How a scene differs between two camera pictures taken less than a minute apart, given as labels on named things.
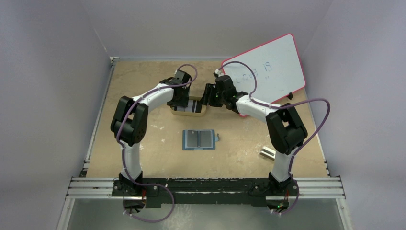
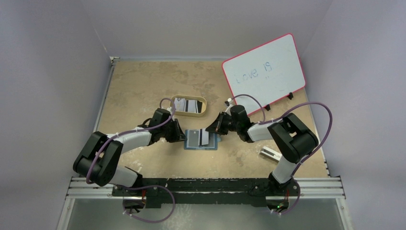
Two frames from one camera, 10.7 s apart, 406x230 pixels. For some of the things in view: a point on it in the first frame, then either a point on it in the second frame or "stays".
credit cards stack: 193,106 stays
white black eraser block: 268,153 stays
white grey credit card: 192,138 stays
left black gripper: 183,102 -> 177,135
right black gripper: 211,95 -> 219,124
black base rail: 208,192 stays
